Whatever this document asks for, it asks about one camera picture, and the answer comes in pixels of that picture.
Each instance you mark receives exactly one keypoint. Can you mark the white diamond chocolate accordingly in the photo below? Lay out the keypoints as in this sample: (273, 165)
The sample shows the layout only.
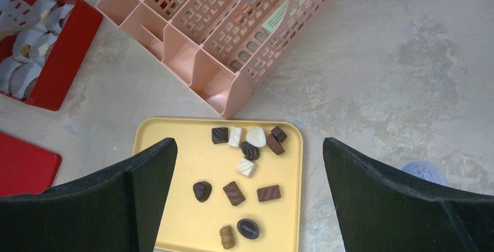
(246, 167)

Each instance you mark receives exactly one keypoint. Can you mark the brown square chocolate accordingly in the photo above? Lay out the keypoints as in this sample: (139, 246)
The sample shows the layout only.
(233, 193)

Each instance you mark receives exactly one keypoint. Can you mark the small clear cup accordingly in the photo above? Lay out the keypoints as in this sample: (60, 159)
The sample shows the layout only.
(426, 171)

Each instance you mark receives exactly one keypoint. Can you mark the dark heart chocolate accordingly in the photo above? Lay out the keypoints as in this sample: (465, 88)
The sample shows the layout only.
(202, 191)

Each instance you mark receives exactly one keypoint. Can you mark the yellow tray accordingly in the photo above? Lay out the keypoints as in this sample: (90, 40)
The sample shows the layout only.
(189, 225)

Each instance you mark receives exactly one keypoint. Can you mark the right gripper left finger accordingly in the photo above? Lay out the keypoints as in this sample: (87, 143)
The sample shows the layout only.
(118, 208)

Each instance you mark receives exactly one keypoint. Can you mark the dark square chocolate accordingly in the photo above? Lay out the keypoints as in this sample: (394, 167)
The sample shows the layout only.
(219, 135)

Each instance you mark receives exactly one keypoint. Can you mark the orange file organizer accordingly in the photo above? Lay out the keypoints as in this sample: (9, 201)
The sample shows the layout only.
(222, 50)

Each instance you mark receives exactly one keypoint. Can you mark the milk ribbed chocolate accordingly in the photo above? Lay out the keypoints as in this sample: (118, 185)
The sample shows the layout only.
(227, 237)

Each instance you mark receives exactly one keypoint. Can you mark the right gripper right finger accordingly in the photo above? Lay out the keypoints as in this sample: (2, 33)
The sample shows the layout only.
(381, 208)

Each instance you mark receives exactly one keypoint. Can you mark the white chocolate piece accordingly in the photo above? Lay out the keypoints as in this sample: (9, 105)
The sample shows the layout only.
(44, 16)

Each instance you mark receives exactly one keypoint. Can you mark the dark oval chocolate right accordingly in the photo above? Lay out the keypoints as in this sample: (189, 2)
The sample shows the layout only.
(248, 228)

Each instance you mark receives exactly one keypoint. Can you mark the white heart chocolate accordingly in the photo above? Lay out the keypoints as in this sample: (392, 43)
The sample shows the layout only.
(256, 137)

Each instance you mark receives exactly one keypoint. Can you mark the red box lid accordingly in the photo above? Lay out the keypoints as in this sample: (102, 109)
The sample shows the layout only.
(26, 168)

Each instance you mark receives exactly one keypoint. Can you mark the red chocolate box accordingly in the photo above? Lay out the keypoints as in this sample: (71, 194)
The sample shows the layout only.
(40, 62)

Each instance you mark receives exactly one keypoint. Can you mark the brown bar chocolate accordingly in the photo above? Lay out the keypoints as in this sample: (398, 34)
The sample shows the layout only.
(268, 193)

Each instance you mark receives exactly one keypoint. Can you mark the white square chocolate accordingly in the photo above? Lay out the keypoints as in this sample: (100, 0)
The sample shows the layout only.
(43, 49)

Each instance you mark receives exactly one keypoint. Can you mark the dark leaf chocolate centre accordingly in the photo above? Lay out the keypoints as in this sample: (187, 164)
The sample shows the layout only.
(250, 152)

